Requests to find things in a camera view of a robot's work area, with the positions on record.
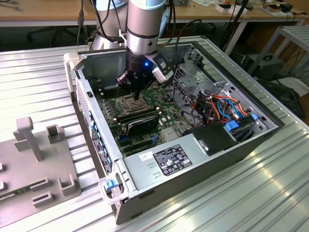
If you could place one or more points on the black expansion slot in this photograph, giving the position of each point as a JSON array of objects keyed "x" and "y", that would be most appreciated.
[
  {"x": 138, "y": 146},
  {"x": 137, "y": 141}
]

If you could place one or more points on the hard disk in blue carrier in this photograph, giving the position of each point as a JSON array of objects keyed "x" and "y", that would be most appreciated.
[{"x": 231, "y": 126}]

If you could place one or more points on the black RAM stick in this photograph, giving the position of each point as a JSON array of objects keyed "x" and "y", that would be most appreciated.
[{"x": 137, "y": 113}]

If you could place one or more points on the white box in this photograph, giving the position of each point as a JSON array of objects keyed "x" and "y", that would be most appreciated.
[{"x": 219, "y": 8}]

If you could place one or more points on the grey parts rack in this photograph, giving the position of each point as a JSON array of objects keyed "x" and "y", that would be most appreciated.
[{"x": 36, "y": 169}]

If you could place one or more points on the silver chipset heatsink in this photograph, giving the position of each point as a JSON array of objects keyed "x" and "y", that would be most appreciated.
[{"x": 170, "y": 134}]

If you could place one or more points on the small black box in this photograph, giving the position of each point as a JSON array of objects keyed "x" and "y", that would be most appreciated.
[{"x": 287, "y": 8}]

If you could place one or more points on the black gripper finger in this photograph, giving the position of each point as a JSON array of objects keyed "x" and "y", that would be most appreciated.
[
  {"x": 147, "y": 84},
  {"x": 126, "y": 85}
]

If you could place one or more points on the black office chair base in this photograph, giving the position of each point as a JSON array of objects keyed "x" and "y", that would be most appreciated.
[{"x": 59, "y": 31}]

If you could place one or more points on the black graphics card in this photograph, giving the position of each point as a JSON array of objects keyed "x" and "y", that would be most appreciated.
[{"x": 142, "y": 125}]

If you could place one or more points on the silver CPU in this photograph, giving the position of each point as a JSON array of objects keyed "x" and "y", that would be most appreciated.
[{"x": 132, "y": 104}]

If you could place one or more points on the blue case latch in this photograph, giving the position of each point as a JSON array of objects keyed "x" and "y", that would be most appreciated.
[{"x": 109, "y": 185}]

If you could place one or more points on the silver metal frame table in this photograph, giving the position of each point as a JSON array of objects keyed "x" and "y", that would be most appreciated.
[{"x": 297, "y": 32}]

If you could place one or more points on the wooden desk white frame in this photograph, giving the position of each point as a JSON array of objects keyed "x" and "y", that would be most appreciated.
[
  {"x": 36, "y": 12},
  {"x": 205, "y": 13}
]

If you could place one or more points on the brown cardboard box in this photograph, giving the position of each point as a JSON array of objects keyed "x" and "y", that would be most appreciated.
[{"x": 270, "y": 9}]

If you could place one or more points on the CPU socket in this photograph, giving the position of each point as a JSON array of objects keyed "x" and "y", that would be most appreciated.
[{"x": 128, "y": 111}]

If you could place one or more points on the silver drive cage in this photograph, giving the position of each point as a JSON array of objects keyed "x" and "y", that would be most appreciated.
[{"x": 190, "y": 83}]

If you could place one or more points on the black drive box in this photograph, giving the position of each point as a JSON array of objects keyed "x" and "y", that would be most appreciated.
[{"x": 214, "y": 137}]

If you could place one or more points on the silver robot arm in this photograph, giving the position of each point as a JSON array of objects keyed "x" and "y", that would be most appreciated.
[{"x": 142, "y": 29}]

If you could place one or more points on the green motherboard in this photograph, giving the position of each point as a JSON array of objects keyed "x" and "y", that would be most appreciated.
[{"x": 169, "y": 116}]

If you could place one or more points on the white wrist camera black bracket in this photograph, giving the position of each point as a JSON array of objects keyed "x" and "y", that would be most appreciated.
[{"x": 160, "y": 75}]

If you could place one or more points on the dark side panel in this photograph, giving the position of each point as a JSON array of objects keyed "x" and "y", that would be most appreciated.
[{"x": 285, "y": 96}]

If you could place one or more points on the silver power supply unit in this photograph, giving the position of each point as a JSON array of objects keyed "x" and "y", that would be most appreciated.
[{"x": 144, "y": 174}]

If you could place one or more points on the open grey PC case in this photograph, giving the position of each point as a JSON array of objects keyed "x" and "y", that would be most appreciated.
[{"x": 193, "y": 183}]

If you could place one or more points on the black RAM slot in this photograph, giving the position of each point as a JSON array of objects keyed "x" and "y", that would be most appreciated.
[
  {"x": 113, "y": 93},
  {"x": 108, "y": 88}
]

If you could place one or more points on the green RAM stick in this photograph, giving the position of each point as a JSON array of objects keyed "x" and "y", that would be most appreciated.
[{"x": 9, "y": 196}]

